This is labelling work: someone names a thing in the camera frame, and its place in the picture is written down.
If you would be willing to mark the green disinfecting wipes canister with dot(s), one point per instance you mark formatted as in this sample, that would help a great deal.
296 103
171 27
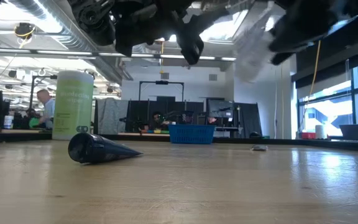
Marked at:
73 105

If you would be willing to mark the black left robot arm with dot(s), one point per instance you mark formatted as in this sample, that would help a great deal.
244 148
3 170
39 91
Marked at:
95 18

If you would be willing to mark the dark blue squeeze tube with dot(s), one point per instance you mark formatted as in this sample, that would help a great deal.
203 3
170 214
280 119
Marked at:
98 148

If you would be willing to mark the white bucket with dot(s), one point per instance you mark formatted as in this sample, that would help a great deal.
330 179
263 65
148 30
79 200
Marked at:
8 122

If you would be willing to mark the white square packet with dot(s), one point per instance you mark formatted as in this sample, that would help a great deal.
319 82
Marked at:
253 53

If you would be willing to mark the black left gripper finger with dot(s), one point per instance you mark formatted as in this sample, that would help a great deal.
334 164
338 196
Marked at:
208 19
191 48

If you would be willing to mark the grey fabric cover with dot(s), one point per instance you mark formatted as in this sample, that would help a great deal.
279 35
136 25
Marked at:
112 116

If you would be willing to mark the black framed window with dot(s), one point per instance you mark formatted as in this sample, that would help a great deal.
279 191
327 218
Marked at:
337 112

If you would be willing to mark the black camera gantry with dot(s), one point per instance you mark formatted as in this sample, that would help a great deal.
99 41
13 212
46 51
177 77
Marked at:
162 82

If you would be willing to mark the long ceiling light strip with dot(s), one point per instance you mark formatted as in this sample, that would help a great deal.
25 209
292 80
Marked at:
57 53

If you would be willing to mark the grey wall vent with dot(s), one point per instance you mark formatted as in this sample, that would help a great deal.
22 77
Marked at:
212 77
165 76

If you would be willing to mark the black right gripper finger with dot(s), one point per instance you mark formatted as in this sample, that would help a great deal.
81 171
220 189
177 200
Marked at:
283 43
282 58

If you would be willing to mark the silver ventilation duct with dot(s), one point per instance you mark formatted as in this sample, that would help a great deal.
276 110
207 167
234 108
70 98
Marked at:
70 34

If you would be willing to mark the distant computer monitor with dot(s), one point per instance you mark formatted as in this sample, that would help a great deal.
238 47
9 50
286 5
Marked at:
220 108

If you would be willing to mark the person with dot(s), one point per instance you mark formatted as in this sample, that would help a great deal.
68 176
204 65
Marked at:
49 109
158 118

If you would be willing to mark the blue plastic basket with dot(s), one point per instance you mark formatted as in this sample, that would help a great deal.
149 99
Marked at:
191 134

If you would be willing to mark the black partition panel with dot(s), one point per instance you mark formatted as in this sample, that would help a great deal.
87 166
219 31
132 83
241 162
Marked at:
141 115
249 119

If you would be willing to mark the red container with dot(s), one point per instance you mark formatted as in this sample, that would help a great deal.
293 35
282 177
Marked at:
308 135

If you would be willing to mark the black clamp knob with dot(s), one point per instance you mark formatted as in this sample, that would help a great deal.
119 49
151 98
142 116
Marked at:
255 135

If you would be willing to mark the white paper roll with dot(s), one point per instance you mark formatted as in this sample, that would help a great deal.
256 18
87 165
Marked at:
321 132

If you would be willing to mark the black gantry stand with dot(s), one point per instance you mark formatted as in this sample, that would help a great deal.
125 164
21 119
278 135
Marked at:
33 90

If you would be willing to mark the dark grey flat strip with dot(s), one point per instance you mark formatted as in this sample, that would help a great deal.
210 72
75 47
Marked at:
259 148

